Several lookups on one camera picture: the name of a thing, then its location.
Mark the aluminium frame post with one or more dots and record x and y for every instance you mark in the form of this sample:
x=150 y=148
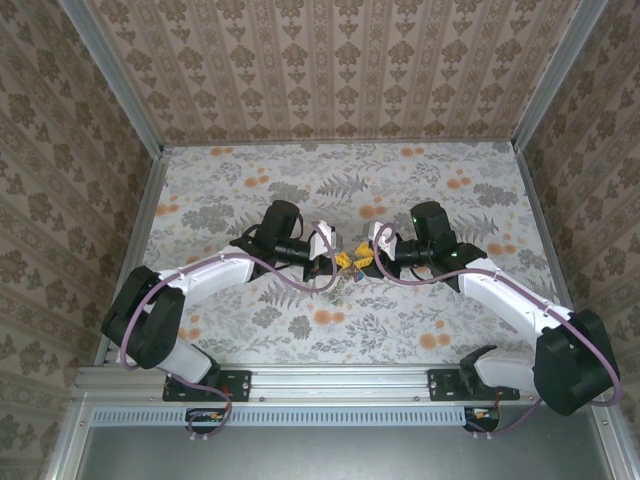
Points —
x=115 y=80
x=556 y=75

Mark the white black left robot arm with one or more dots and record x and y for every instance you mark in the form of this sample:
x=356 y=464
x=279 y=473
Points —
x=215 y=267

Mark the floral patterned table cover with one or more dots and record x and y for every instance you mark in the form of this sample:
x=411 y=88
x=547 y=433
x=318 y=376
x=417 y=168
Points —
x=350 y=340

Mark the aluminium front mounting rail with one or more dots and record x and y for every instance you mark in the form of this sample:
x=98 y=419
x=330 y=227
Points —
x=340 y=382

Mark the grey sheet metal panel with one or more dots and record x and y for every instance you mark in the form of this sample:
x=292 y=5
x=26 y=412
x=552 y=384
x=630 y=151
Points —
x=340 y=455

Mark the aluminium side table rail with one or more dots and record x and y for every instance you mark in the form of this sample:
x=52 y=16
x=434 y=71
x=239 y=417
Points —
x=148 y=210
x=537 y=210

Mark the green capped key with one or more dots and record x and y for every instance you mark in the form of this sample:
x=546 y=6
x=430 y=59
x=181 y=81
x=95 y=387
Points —
x=334 y=300

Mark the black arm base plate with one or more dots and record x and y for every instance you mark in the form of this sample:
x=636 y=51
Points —
x=240 y=385
x=442 y=385

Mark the aluminium back table rail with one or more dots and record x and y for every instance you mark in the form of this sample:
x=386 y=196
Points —
x=340 y=144

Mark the black connector board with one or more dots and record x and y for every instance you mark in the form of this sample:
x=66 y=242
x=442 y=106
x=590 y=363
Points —
x=482 y=417
x=202 y=416

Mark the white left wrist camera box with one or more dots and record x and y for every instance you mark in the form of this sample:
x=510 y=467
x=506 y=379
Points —
x=322 y=235

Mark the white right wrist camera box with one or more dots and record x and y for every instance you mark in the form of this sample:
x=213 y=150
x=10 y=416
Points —
x=375 y=231

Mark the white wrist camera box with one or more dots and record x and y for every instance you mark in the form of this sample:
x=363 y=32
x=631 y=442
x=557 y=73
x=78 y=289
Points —
x=322 y=235
x=375 y=231

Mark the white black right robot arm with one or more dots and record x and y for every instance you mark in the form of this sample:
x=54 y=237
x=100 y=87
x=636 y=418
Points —
x=505 y=300

